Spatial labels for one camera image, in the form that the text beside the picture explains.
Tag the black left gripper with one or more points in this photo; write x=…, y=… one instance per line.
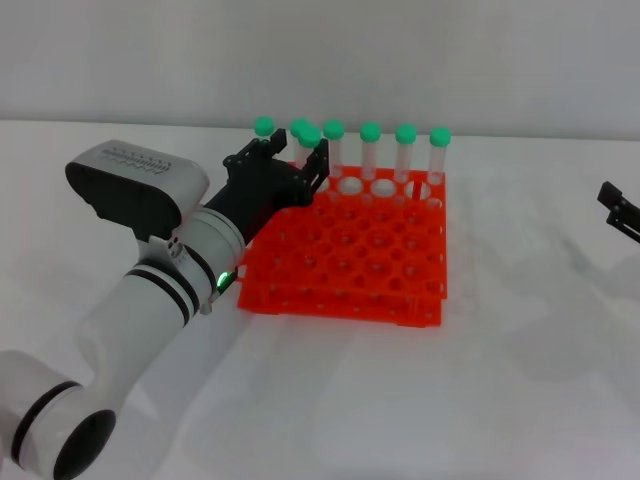
x=260, y=190

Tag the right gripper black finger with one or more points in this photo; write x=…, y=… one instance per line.
x=627, y=222
x=611, y=194

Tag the clear test tube green cap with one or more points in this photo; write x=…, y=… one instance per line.
x=264, y=125
x=296, y=124
x=440, y=136
x=333, y=129
x=370, y=131
x=406, y=133
x=309, y=136

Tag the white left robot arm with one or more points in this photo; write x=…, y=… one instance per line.
x=145, y=305

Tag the orange plastic test tube rack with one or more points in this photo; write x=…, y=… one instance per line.
x=340, y=252

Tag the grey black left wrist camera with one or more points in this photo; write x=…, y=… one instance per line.
x=135, y=195

